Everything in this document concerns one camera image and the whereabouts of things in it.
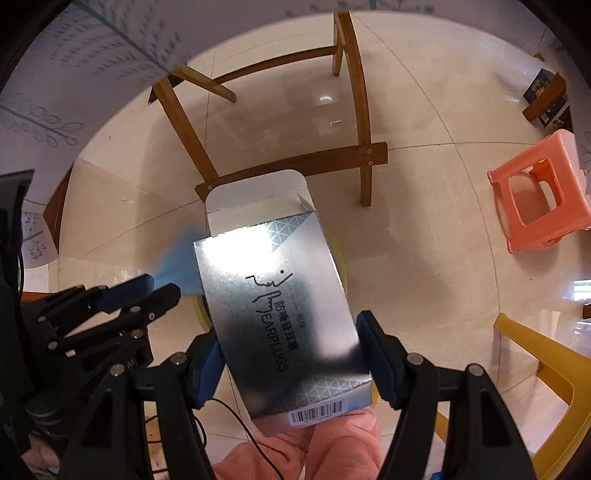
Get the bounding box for leaf print tablecloth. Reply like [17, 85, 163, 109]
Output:
[0, 0, 195, 271]

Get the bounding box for yellow plastic chair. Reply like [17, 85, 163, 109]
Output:
[434, 313, 591, 480]

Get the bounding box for person's pink pants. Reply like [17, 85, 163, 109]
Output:
[212, 407, 384, 480]

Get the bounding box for small wooden stool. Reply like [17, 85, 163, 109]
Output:
[522, 73, 568, 123]

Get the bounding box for wooden chair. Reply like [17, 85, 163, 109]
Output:
[148, 10, 389, 208]

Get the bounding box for blue printed box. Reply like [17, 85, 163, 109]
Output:
[524, 68, 574, 130]

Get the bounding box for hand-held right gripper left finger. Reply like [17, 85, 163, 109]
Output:
[58, 329, 228, 480]

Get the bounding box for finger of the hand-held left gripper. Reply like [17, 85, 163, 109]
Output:
[46, 283, 182, 356]
[34, 273, 154, 324]

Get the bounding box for silver cardboard box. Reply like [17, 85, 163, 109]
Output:
[193, 170, 374, 437]

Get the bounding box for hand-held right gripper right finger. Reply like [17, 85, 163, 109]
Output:
[355, 310, 550, 480]

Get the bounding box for pink plastic stool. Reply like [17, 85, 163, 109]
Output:
[487, 129, 591, 254]

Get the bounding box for black cable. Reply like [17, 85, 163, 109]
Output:
[191, 398, 288, 480]

